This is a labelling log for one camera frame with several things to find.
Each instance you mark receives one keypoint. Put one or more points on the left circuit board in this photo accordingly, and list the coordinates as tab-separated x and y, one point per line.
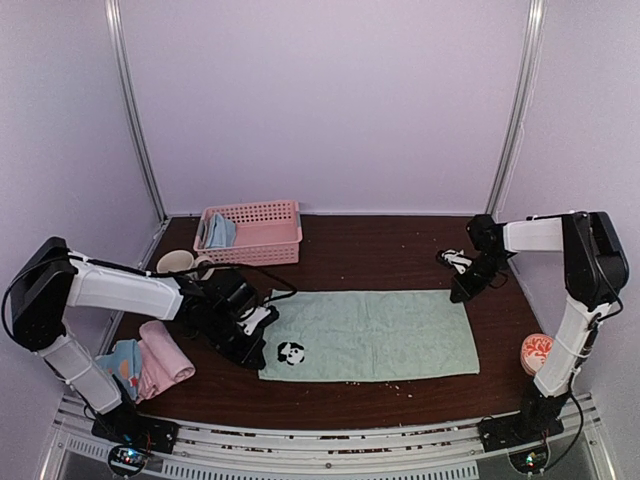
126	461

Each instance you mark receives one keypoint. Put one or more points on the patterned ceramic mug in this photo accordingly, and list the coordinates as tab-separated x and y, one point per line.
177	261

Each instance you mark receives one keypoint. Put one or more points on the circuit board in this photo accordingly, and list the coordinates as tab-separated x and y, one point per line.
126	461
529	461

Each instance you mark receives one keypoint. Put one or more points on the right aluminium post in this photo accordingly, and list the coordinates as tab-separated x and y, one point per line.
523	89

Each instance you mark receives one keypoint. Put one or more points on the light blue towel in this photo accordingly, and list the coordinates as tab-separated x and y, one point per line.
220	233

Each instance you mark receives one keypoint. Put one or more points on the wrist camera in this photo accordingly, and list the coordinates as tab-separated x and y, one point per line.
259	319
454	259

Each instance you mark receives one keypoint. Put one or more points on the pink towel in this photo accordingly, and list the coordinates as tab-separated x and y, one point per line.
164	365

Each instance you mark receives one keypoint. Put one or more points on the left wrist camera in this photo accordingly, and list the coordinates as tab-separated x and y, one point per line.
259	319

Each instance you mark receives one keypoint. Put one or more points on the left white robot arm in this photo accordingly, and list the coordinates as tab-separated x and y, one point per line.
212	299

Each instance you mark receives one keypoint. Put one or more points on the orange patterned coaster stack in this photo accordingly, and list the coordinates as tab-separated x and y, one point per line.
534	352

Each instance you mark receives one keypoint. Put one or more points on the right circuit board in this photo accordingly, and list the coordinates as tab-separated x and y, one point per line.
529	461

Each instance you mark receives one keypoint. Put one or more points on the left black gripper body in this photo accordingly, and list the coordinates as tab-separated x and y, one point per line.
226	344

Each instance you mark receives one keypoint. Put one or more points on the pink plastic basket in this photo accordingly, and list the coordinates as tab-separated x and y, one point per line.
267	233

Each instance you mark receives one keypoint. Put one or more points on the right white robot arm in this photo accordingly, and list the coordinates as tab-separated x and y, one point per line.
595	272

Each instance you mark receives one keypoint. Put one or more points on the green towel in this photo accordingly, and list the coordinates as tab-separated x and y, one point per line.
368	337

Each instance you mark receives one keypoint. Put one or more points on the left aluminium post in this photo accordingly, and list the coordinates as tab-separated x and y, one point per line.
132	115

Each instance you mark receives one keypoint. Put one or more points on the blue patterned towel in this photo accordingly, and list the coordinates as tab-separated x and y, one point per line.
125	363

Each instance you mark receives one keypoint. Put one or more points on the aluminium post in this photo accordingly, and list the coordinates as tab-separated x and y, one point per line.
523	89
132	115

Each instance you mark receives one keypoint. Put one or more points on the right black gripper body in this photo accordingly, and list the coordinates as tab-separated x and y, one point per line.
487	267

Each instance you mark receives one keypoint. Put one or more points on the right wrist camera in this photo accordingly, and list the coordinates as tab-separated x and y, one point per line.
454	259

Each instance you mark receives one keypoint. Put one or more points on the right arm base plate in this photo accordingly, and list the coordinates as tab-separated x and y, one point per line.
498	433

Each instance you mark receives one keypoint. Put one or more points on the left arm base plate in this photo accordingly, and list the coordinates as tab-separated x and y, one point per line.
143	433

